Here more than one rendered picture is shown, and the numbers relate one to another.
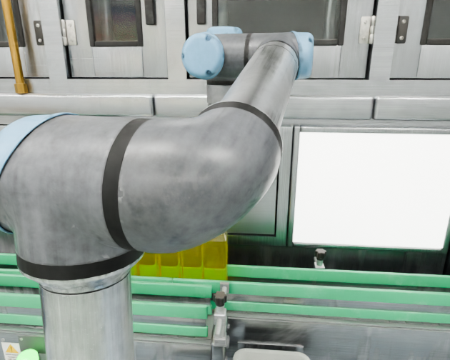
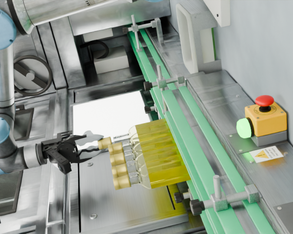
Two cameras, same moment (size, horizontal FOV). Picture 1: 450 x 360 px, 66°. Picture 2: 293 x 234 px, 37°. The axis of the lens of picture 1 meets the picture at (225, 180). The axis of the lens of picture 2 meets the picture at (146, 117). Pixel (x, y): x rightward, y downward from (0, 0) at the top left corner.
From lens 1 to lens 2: 1.35 m
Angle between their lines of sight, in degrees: 67
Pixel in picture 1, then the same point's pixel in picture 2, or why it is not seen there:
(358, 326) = (169, 68)
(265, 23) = (5, 192)
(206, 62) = not seen: outside the picture
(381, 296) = (149, 72)
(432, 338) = (166, 53)
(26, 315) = (220, 162)
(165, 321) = (183, 101)
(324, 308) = not seen: hidden behind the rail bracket
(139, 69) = not seen: outside the picture
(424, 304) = (149, 62)
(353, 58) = not seen: hidden behind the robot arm
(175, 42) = (8, 227)
